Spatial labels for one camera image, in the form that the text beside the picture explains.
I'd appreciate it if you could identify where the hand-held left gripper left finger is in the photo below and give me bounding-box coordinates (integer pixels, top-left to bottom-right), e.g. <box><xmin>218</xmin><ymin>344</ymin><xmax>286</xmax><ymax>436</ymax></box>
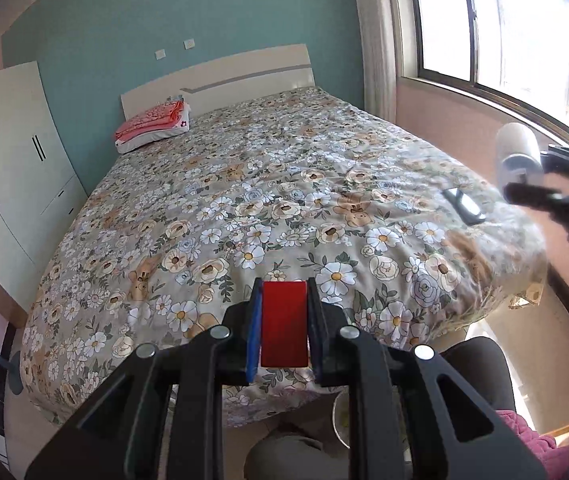
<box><xmin>24</xmin><ymin>277</ymin><xmax>265</xmax><ymax>480</ymax></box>

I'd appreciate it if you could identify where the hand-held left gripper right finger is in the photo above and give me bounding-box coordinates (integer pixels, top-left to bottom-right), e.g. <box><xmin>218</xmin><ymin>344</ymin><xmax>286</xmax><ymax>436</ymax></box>
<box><xmin>305</xmin><ymin>277</ymin><xmax>547</xmax><ymax>480</ymax></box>

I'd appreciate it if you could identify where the red block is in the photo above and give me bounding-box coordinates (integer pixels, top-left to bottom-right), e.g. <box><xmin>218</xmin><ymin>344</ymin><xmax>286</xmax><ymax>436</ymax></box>
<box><xmin>260</xmin><ymin>281</ymin><xmax>310</xmax><ymax>368</ymax></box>

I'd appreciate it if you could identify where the clear plastic cup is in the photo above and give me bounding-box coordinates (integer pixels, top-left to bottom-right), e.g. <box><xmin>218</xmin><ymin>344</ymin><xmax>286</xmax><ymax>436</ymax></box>
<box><xmin>494</xmin><ymin>122</ymin><xmax>545</xmax><ymax>196</ymax></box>

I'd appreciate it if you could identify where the trash bin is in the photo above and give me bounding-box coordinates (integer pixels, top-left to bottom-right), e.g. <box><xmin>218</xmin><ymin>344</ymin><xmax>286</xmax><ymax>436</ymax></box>
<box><xmin>331</xmin><ymin>390</ymin><xmax>353</xmax><ymax>453</ymax></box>

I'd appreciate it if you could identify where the black smartphone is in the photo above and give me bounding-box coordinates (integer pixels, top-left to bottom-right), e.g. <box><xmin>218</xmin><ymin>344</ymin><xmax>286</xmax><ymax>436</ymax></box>
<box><xmin>441</xmin><ymin>187</ymin><xmax>487</xmax><ymax>226</ymax></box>

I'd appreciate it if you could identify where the person's left leg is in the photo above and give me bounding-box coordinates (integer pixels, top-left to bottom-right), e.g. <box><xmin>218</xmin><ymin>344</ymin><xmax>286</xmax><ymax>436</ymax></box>
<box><xmin>244</xmin><ymin>424</ymin><xmax>351</xmax><ymax>480</ymax></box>

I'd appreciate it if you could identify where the person's leg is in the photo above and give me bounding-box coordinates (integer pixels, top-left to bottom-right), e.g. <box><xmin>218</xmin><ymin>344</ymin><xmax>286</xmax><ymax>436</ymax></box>
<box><xmin>438</xmin><ymin>337</ymin><xmax>518</xmax><ymax>418</ymax></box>
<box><xmin>244</xmin><ymin>424</ymin><xmax>351</xmax><ymax>480</ymax></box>

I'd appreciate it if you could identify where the floral bed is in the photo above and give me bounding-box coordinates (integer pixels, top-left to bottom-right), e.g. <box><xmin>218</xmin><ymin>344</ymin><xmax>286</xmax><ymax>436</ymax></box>
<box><xmin>19</xmin><ymin>85</ymin><xmax>550</xmax><ymax>428</ymax></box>

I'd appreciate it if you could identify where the window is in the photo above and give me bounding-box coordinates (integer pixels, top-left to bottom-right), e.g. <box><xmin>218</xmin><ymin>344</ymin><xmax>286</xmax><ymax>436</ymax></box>
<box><xmin>384</xmin><ymin>0</ymin><xmax>569</xmax><ymax>153</ymax></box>

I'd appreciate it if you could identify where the person's right leg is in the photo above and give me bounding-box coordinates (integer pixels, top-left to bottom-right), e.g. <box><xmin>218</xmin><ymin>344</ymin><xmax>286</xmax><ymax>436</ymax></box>
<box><xmin>438</xmin><ymin>337</ymin><xmax>518</xmax><ymax>418</ymax></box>

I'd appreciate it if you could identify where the red and white pillow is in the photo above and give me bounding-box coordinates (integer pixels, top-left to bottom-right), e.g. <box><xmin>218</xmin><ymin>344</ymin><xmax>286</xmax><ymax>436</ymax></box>
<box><xmin>116</xmin><ymin>105</ymin><xmax>193</xmax><ymax>155</ymax></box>

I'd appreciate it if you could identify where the beige curtain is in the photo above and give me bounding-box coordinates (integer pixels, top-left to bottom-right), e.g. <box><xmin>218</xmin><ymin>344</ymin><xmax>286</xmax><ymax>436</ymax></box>
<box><xmin>349</xmin><ymin>0</ymin><xmax>398</xmax><ymax>122</ymax></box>

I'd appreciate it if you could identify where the person's pink jacket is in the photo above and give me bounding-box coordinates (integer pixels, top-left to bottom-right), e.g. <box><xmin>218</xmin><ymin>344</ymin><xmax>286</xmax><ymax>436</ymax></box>
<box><xmin>497</xmin><ymin>409</ymin><xmax>562</xmax><ymax>467</ymax></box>

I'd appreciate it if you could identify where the folded red patterned blanket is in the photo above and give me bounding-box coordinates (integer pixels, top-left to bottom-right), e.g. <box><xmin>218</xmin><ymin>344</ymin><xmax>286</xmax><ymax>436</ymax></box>
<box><xmin>114</xmin><ymin>101</ymin><xmax>188</xmax><ymax>142</ymax></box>

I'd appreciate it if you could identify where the cream bed headboard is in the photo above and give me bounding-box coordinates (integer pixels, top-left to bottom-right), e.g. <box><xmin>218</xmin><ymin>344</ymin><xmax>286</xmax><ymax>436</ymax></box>
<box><xmin>120</xmin><ymin>44</ymin><xmax>316</xmax><ymax>118</ymax></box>

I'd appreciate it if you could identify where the white wardrobe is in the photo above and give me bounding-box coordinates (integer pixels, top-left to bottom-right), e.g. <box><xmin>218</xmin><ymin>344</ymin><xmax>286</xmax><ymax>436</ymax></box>
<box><xmin>0</xmin><ymin>61</ymin><xmax>89</xmax><ymax>313</ymax></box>

